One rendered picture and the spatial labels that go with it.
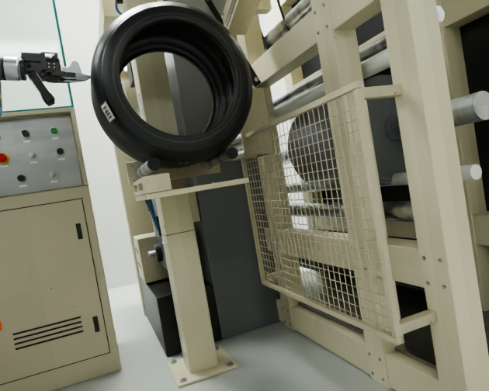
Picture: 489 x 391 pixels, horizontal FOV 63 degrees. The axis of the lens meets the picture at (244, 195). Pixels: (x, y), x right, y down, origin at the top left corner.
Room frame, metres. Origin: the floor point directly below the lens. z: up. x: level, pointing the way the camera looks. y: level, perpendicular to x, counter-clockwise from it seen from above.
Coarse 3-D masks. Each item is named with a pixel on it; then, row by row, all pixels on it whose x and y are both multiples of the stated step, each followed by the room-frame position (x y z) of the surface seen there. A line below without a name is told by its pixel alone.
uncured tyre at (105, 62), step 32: (128, 32) 1.33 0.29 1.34; (160, 32) 1.62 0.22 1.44; (192, 32) 1.61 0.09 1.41; (224, 32) 1.45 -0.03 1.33; (96, 64) 1.32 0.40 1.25; (224, 64) 1.67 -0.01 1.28; (96, 96) 1.32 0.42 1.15; (224, 96) 1.72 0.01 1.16; (128, 128) 1.32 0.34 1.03; (224, 128) 1.43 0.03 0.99; (160, 160) 1.40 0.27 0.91; (192, 160) 1.42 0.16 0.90
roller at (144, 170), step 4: (148, 160) 1.33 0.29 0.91; (152, 160) 1.33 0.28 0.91; (156, 160) 1.33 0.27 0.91; (144, 164) 1.39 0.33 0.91; (148, 164) 1.33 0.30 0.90; (152, 164) 1.33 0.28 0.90; (156, 164) 1.33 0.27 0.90; (160, 164) 1.34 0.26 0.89; (140, 168) 1.50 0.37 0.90; (144, 168) 1.41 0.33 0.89; (148, 168) 1.34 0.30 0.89; (152, 168) 1.33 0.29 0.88; (156, 168) 1.33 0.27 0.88; (140, 172) 1.53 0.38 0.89; (144, 172) 1.46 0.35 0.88; (148, 172) 1.42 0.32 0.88; (152, 172) 1.42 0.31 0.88; (140, 176) 1.61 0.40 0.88
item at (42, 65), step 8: (24, 56) 1.31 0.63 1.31; (32, 56) 1.32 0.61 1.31; (40, 56) 1.31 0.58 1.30; (48, 56) 1.33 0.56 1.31; (56, 56) 1.33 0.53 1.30; (24, 64) 1.31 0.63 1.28; (32, 64) 1.32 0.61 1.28; (40, 64) 1.33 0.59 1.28; (48, 64) 1.33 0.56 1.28; (56, 64) 1.34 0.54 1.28; (24, 72) 1.30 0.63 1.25; (40, 72) 1.32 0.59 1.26; (48, 72) 1.32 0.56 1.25; (24, 80) 1.32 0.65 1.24; (48, 80) 1.35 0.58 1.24; (56, 80) 1.36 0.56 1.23
